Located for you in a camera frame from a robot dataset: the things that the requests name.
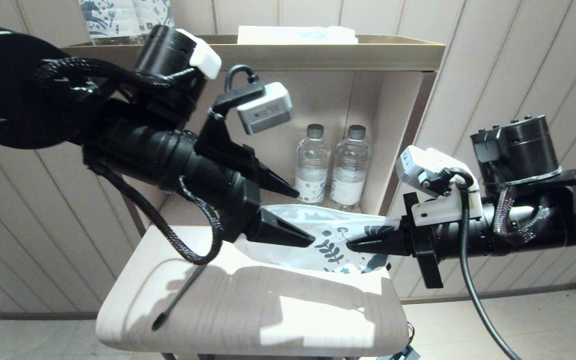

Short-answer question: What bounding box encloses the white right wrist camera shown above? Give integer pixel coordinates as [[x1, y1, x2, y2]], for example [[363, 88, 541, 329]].
[[395, 145, 464, 193]]

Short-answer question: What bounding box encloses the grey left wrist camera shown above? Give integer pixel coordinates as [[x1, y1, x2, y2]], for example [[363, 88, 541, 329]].
[[236, 81, 294, 136]]

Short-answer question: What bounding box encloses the white blue floral pouch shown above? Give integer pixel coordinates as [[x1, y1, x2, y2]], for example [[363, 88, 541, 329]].
[[233, 202, 404, 275]]

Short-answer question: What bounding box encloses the braided right arm cable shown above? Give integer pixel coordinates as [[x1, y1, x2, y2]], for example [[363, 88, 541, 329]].
[[493, 187, 551, 246]]

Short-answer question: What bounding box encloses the black left camera bracket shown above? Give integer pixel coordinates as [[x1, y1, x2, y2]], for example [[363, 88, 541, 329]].
[[195, 82, 259, 166]]

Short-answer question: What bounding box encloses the black blue-edged device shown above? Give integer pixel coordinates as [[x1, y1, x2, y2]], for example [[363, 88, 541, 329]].
[[378, 345, 421, 360]]

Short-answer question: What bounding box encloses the clear water bottle grey cap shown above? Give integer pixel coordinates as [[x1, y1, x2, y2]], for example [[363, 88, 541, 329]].
[[331, 125, 371, 211], [294, 124, 331, 205]]

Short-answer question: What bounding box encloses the grey toothbrush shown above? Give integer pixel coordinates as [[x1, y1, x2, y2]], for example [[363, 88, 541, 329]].
[[151, 264, 209, 332]]

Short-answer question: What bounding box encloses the beige wooden shelf unit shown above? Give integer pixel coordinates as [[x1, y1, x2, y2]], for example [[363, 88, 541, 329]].
[[63, 34, 447, 360]]

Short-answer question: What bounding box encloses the black left camera cable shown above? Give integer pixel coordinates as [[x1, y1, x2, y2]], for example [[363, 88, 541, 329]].
[[224, 64, 260, 93]]

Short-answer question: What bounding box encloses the white right camera bracket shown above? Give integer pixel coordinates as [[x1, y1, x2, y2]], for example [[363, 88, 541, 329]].
[[410, 192, 484, 227]]

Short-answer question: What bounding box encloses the white blue flat packet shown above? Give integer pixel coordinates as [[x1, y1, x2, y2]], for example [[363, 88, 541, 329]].
[[238, 25, 359, 45]]

